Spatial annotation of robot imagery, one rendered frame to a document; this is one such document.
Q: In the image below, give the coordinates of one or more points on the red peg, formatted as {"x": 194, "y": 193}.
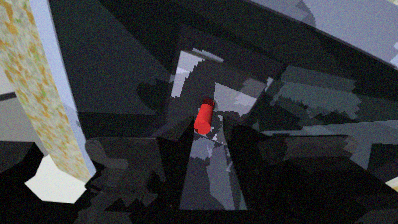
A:
{"x": 203, "y": 121}

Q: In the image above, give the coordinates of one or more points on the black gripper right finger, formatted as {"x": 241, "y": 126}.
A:
{"x": 259, "y": 159}

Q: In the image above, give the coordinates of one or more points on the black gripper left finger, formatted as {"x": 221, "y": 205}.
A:
{"x": 168, "y": 155}

